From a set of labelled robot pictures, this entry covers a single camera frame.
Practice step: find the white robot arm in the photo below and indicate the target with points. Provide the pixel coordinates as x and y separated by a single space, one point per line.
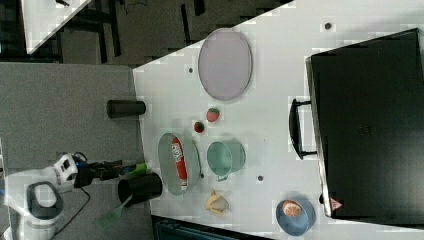
36 194

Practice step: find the green spatula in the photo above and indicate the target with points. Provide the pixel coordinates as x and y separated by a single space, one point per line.
111 217

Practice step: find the large pink strawberry toy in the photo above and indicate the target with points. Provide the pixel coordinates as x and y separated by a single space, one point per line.
212 115

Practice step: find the green lime toy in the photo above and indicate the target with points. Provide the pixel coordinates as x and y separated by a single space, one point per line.
140 169

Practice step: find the round grey plate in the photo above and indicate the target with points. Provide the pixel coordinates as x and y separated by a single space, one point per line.
225 64

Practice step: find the green oval strainer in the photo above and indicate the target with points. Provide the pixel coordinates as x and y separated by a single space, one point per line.
168 167

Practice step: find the green metal mug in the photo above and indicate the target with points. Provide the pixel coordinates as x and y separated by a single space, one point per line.
225 157

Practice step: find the red ketchup bottle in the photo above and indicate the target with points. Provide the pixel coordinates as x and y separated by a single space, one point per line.
177 153

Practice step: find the blue bowl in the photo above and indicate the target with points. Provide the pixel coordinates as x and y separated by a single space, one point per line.
296 225

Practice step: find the black cylinder cup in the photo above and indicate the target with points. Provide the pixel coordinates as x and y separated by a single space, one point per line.
125 108

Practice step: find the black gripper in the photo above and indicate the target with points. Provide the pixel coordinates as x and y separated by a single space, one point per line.
103 171

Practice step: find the orange slice toy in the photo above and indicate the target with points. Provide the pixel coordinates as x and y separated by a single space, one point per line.
291 208

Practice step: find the black utensil holder cup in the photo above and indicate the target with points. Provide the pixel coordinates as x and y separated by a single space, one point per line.
140 188

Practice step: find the small red strawberry toy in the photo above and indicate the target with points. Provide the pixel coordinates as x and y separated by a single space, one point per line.
199 127

